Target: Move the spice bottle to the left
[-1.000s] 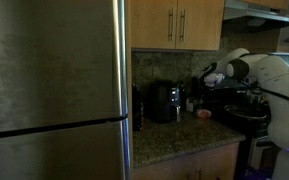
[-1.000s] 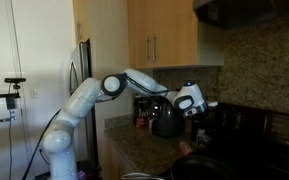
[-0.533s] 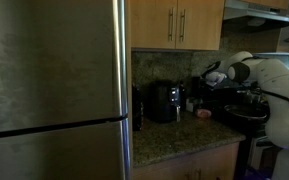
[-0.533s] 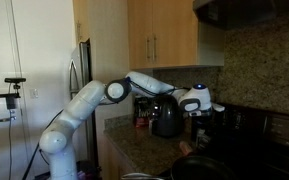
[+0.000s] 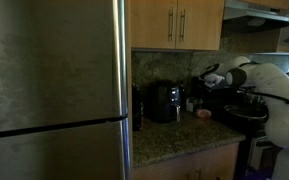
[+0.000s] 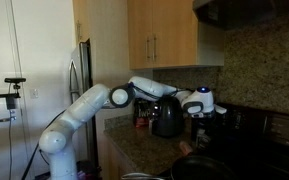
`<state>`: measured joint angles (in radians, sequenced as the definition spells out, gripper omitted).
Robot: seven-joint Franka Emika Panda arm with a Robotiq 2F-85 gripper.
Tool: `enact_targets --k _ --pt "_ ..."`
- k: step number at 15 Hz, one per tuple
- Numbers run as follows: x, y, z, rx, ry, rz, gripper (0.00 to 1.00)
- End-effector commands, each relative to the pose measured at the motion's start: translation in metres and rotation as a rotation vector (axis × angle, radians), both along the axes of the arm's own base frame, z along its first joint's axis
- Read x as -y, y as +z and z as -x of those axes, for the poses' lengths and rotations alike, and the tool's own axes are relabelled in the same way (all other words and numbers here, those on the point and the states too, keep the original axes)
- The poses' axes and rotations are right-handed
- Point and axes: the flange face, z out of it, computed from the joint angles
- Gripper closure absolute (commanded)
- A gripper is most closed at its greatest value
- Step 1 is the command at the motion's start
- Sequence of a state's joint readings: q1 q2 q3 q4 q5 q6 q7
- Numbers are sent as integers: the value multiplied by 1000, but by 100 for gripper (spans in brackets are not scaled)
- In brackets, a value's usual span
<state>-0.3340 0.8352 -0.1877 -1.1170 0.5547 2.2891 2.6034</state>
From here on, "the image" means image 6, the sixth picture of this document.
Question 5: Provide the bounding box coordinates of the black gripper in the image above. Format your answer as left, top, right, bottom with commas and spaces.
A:
195, 113, 220, 130

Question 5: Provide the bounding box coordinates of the black electric kettle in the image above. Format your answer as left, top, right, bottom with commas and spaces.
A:
151, 94, 186, 139

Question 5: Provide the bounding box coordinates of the black frying pan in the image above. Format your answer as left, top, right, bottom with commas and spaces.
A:
170, 154, 240, 180

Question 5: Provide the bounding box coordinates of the black stove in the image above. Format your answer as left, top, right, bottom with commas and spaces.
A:
203, 102, 289, 180

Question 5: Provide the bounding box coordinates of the wooden base cabinet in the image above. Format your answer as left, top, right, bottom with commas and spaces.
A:
97, 131, 138, 180

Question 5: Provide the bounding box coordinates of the black range hood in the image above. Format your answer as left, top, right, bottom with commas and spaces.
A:
192, 0, 289, 32

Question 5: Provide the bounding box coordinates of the stainless steel refrigerator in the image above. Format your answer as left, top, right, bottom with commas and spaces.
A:
68, 38, 100, 169

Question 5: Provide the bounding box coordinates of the wooden cabinet above refrigerator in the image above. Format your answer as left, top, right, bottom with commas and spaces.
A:
72, 0, 91, 45

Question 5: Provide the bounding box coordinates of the pink pan handle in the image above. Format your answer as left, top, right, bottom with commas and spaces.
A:
179, 140, 195, 157

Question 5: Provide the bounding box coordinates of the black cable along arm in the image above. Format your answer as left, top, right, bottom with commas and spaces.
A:
129, 83, 186, 102

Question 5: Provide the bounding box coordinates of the metal cabinet door handle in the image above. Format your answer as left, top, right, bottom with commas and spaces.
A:
145, 35, 151, 62
152, 34, 158, 62

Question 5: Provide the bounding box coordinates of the wooden wall cabinet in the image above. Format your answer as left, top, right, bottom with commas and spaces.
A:
127, 0, 226, 71

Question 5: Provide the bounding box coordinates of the white light switch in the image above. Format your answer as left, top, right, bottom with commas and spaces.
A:
30, 87, 40, 100

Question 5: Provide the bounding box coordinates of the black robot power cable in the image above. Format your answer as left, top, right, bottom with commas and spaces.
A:
20, 109, 67, 180

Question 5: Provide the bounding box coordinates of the black camera bar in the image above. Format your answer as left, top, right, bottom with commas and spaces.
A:
3, 77, 28, 85

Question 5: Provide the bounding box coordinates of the silver door handle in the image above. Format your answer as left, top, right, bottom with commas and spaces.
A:
0, 115, 18, 123

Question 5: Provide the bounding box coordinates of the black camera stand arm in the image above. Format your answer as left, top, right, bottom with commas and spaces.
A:
0, 83, 22, 111

